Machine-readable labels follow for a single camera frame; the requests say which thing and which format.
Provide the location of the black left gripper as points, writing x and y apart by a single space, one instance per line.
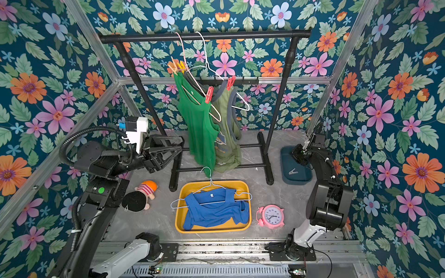
150 158

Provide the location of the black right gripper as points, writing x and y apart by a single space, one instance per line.
305 153

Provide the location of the white clothespin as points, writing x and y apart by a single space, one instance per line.
293 172

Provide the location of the white wire hanger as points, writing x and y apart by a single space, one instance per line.
210 185
207 65

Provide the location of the blue tank top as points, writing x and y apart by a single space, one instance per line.
213 208

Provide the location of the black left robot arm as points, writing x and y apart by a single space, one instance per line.
93 211

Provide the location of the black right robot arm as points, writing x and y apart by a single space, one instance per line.
328 205

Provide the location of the green tank top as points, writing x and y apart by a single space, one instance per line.
202 131

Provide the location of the olive grey tank top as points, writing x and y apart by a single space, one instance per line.
228 150

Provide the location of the dark teal tray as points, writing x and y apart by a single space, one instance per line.
287 163

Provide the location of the doll with striped shirt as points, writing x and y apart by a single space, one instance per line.
139 199

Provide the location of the yellow plastic tray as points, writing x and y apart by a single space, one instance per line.
228 226

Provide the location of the pink alarm clock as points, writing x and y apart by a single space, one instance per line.
270 216

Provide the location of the red clothespin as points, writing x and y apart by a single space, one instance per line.
230 82
209 95

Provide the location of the yellow clothespin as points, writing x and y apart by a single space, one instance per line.
181 67

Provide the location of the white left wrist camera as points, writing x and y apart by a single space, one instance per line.
135 128

